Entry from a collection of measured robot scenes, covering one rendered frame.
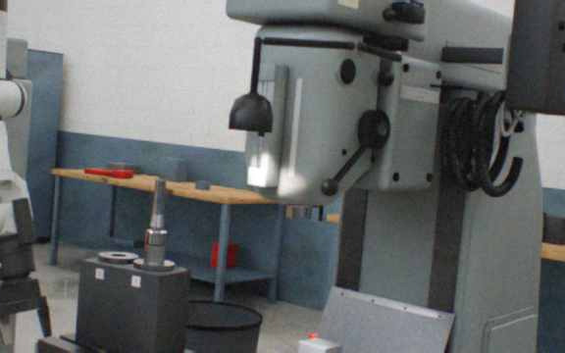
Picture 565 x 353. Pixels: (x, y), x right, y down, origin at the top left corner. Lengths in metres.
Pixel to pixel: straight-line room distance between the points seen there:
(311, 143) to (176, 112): 6.40
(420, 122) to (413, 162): 0.08
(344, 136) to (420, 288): 0.50
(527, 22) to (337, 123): 0.39
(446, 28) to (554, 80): 0.29
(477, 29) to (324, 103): 0.54
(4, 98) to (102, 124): 6.77
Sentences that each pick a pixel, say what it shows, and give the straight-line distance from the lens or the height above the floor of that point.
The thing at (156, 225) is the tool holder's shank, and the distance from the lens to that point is 1.82.
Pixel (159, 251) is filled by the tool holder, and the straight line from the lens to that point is 1.82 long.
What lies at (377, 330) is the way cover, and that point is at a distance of 1.86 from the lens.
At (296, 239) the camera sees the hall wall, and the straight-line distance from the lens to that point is 6.83.
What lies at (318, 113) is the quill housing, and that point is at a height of 1.47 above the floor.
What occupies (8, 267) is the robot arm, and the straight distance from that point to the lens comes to 1.79.
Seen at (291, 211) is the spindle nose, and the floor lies 1.29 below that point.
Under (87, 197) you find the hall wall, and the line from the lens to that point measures 8.72.
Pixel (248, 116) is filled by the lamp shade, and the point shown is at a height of 1.46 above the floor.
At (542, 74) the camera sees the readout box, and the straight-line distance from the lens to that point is 1.53.
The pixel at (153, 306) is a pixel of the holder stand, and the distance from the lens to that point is 1.78.
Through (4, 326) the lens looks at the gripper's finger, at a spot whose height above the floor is 0.98.
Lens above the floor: 1.44
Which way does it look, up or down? 3 degrees down
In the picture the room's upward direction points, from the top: 5 degrees clockwise
